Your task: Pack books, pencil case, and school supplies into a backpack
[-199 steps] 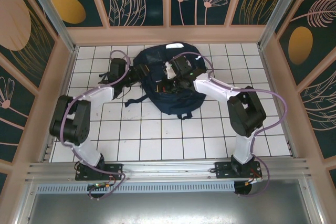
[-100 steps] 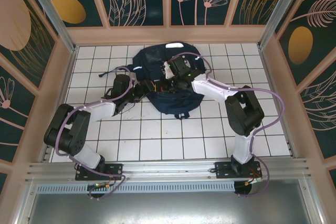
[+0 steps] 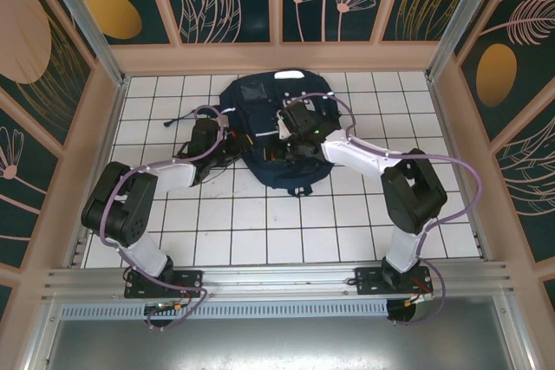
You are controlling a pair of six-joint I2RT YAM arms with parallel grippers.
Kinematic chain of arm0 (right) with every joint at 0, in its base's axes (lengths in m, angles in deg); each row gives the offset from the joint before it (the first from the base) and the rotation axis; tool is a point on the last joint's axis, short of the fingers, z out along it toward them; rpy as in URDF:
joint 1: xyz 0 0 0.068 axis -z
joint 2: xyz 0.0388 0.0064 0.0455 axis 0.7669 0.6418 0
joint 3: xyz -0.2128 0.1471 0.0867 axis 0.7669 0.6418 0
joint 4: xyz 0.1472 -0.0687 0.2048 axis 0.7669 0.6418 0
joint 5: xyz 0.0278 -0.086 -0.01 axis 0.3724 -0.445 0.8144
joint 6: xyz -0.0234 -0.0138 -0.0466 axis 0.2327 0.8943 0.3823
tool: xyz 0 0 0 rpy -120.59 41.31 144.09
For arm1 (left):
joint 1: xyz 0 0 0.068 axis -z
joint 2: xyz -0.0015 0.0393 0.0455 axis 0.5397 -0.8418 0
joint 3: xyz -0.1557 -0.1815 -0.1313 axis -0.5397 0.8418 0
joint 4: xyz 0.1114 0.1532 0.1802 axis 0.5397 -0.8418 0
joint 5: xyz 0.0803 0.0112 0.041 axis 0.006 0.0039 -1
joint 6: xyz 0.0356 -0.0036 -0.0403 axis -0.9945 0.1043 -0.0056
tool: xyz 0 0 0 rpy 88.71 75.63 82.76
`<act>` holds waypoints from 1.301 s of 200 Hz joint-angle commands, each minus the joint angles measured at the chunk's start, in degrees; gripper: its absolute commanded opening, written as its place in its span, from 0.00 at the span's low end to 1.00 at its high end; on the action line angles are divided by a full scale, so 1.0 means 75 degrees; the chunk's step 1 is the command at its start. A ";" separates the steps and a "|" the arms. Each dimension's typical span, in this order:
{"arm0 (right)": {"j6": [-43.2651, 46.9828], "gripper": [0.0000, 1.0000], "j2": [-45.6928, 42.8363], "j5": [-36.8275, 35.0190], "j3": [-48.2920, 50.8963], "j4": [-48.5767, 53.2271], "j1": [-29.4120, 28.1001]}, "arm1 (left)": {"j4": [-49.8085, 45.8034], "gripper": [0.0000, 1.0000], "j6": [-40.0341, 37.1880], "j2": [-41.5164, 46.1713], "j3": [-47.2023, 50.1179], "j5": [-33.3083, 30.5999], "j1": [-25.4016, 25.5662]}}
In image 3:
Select navy blue backpack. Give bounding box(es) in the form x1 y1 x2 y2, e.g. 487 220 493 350
163 68 342 197

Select grey metal sheet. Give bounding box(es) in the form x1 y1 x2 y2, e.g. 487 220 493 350
42 295 521 370

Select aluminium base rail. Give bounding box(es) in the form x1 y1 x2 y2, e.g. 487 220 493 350
41 260 518 302

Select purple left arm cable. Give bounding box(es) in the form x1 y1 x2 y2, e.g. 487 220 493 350
98 104 229 333

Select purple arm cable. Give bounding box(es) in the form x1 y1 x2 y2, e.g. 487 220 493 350
98 104 229 333
284 91 483 328

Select grey slotted cable duct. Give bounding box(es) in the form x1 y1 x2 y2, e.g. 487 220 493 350
58 300 391 321

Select aluminium corner post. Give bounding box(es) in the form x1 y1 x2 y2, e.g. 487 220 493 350
34 0 130 86
427 0 498 81

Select metal side bracket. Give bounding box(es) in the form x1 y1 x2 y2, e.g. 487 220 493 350
474 230 495 263
69 233 90 268

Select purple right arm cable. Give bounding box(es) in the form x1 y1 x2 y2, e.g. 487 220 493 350
284 91 483 328

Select aluminium frame bar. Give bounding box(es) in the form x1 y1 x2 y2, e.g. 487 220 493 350
23 300 64 370
493 287 534 370

